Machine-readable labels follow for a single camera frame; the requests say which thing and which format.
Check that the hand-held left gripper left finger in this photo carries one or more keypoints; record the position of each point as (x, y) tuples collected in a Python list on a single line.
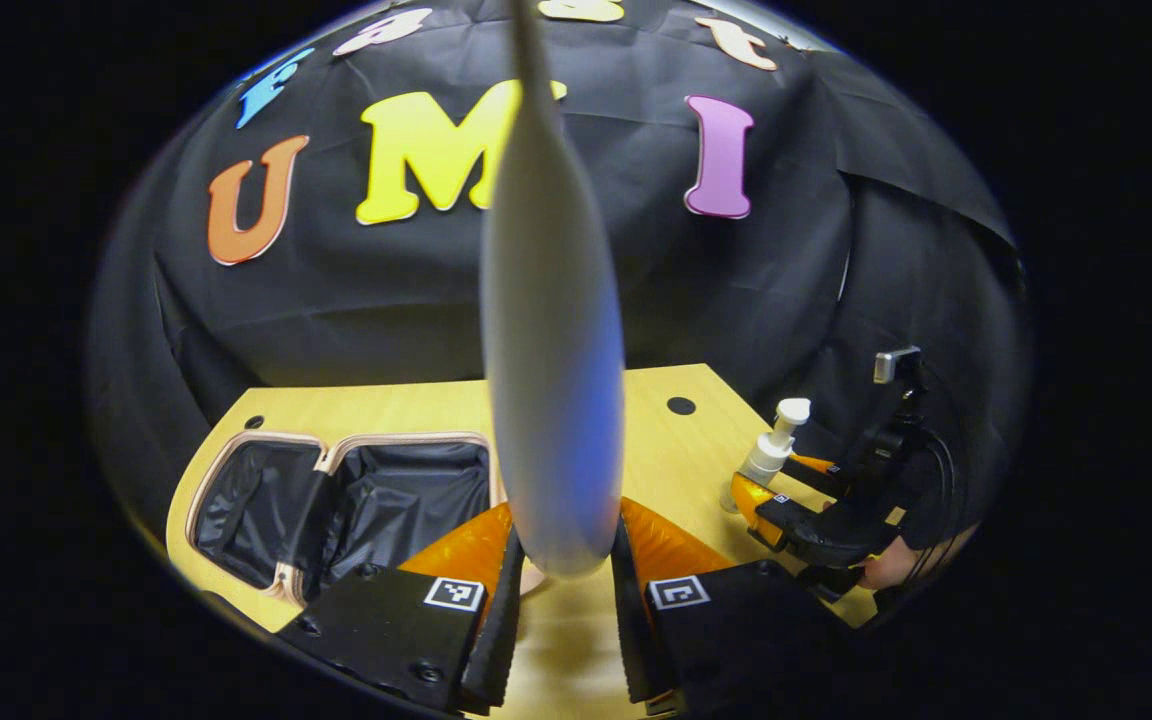
[(501, 640)]

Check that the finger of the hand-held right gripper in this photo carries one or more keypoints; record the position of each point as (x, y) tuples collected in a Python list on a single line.
[(796, 520), (816, 472)]

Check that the white pump bottle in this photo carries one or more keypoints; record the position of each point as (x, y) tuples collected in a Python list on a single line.
[(768, 455)]

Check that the white squeeze tube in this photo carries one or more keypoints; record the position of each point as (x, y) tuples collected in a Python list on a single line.
[(551, 350)]

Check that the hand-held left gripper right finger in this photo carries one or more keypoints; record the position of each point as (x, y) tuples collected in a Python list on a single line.
[(628, 640)]

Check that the black backdrop cloth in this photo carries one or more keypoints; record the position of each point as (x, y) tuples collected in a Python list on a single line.
[(356, 300)]

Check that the beige suitcase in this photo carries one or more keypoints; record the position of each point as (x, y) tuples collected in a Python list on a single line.
[(256, 510)]

